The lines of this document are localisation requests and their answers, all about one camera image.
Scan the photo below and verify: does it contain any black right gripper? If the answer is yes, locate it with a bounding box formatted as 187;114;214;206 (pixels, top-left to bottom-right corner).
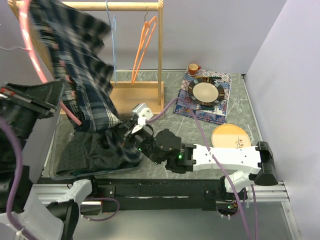
109;116;163;164

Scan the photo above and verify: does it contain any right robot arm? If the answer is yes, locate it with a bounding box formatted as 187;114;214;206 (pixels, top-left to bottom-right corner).
119;119;279;200

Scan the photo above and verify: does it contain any navy cream plaid skirt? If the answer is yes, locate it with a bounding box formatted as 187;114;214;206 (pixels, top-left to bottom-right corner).
29;0;143;164

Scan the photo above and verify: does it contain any dark green cutlery front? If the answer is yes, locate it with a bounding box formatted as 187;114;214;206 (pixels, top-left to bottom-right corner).
182;106;215;111

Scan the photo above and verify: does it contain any purple cable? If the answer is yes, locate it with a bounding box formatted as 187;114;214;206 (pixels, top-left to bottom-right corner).
147;97;260;240
0;117;121;240

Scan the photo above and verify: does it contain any pink hanger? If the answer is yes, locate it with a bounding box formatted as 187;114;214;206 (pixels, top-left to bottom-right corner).
17;0;83;126

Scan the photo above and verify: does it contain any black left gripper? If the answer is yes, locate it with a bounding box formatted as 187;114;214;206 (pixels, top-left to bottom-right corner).
0;76;65;165

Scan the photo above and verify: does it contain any clear plastic bin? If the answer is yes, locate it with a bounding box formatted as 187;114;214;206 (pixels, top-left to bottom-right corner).
48;114;144;180

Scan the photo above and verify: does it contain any orange plastic hanger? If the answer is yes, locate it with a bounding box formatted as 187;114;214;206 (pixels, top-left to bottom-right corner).
131;3;157;84

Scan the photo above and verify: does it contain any patterned blue placemat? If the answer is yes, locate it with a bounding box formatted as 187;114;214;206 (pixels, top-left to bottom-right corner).
173;68;232;125

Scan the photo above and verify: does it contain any orange cup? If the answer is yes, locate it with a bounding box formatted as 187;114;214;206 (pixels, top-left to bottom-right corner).
187;63;201;76

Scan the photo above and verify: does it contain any grey dotted skirt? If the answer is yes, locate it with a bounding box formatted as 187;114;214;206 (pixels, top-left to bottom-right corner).
56;131;139;176

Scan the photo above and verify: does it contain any yellow plate with twig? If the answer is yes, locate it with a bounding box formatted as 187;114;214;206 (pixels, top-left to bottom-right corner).
211;123;252;149

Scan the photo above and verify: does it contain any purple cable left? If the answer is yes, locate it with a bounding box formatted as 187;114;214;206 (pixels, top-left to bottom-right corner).
0;117;121;240

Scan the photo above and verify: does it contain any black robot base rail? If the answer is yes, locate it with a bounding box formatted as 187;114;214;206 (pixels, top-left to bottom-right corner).
88;176;236;213

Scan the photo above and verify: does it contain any green navy plaid skirt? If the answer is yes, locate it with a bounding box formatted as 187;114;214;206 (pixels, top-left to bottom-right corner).
70;170;83;176

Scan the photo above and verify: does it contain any dark green cutlery back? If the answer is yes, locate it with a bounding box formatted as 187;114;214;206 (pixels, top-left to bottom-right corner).
209;76;222;80

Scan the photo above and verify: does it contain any dark green cutlery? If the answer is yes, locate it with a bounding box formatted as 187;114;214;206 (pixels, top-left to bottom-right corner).
182;106;215;111
209;76;222;80

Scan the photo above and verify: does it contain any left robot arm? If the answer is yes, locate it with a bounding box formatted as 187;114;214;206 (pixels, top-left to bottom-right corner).
0;80;100;240

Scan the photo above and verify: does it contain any wooden clothes rack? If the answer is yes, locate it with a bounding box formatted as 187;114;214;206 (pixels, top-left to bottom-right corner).
7;0;165;118

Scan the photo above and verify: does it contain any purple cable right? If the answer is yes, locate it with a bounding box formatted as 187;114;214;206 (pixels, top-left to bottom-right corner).
147;97;260;240

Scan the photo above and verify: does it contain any light blue wire hanger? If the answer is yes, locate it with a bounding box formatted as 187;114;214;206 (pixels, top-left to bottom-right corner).
105;0;118;85

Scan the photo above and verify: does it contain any black rimmed cream plate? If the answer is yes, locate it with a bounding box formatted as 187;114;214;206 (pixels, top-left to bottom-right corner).
187;76;225;107

